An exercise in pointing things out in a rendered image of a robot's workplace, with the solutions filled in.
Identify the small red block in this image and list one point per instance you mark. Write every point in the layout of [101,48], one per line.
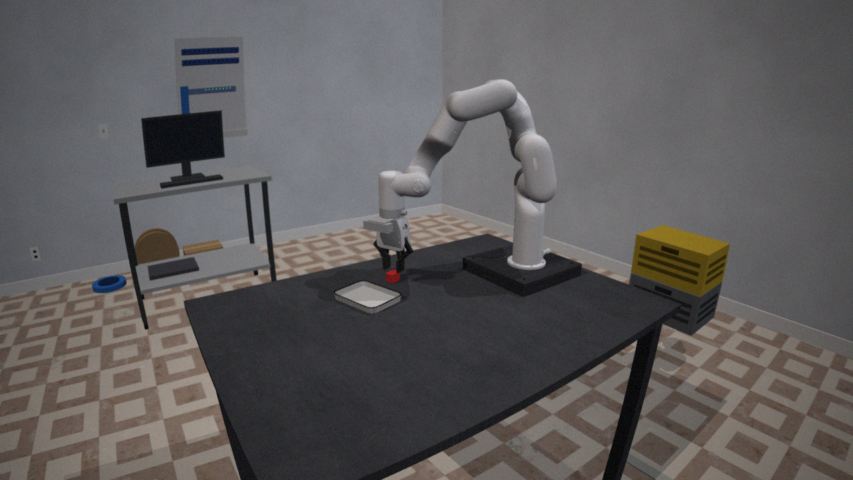
[392,276]

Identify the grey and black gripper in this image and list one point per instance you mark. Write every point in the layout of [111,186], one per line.
[395,241]

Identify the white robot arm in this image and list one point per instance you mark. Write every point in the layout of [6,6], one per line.
[531,190]

